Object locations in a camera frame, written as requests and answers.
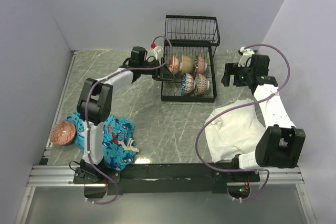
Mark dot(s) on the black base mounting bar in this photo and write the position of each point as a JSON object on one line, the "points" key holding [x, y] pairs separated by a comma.
{"points": [[162, 178]]}

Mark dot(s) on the blue triangle patterned bowl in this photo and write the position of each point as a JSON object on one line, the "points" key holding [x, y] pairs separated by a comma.
{"points": [[187, 84]]}

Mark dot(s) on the black wire dish rack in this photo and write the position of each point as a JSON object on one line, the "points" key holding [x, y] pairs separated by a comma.
{"points": [[193, 36]]}

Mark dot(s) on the orange floral patterned bowl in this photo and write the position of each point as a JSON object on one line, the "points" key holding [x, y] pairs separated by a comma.
{"points": [[175, 66]]}

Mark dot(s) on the orange diamond patterned bowl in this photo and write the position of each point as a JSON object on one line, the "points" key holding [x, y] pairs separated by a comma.
{"points": [[62, 133]]}

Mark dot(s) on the red geometric patterned bowl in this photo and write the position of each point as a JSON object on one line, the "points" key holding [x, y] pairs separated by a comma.
{"points": [[201, 84]]}

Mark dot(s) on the white cloth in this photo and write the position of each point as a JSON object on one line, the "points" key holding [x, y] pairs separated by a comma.
{"points": [[235, 132]]}

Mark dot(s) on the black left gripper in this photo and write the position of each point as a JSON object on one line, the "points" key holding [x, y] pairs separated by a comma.
{"points": [[167, 74]]}

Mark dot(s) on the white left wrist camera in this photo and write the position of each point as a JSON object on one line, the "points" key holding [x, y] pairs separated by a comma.
{"points": [[155, 53]]}

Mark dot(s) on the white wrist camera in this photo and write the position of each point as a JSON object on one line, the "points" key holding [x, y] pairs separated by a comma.
{"points": [[246, 55], [155, 53]]}

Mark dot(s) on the grey floral patterned bowl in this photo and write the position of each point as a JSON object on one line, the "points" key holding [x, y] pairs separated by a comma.
{"points": [[186, 65]]}

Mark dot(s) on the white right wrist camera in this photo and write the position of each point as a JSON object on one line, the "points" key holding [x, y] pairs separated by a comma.
{"points": [[246, 55]]}

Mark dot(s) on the blue shark print shorts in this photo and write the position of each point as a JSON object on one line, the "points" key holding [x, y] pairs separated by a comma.
{"points": [[118, 144]]}

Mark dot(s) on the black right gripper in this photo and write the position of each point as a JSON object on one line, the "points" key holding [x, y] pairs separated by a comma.
{"points": [[232, 68]]}

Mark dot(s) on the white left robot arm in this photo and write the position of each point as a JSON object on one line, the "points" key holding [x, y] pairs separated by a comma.
{"points": [[94, 104]]}

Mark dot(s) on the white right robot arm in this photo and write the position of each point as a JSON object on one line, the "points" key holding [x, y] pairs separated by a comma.
{"points": [[281, 144]]}

